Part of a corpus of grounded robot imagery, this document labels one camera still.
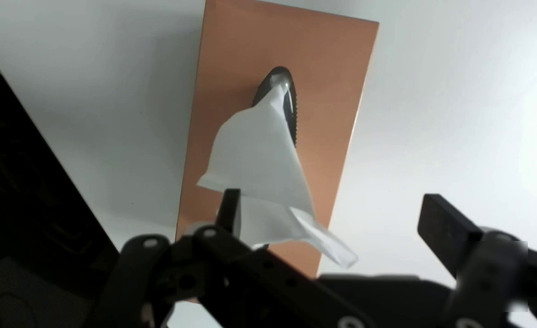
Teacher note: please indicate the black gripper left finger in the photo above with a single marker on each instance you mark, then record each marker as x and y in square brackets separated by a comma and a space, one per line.
[232, 273]

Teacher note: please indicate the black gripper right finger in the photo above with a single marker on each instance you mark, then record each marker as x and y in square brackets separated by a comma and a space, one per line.
[446, 233]

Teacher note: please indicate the white tissue sheet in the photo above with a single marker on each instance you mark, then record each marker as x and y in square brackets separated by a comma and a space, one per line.
[259, 151]

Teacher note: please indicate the orange tissue box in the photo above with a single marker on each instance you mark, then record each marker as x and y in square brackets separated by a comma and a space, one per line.
[334, 91]

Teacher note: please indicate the black flat panel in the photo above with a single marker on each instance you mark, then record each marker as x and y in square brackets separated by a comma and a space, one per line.
[19, 182]

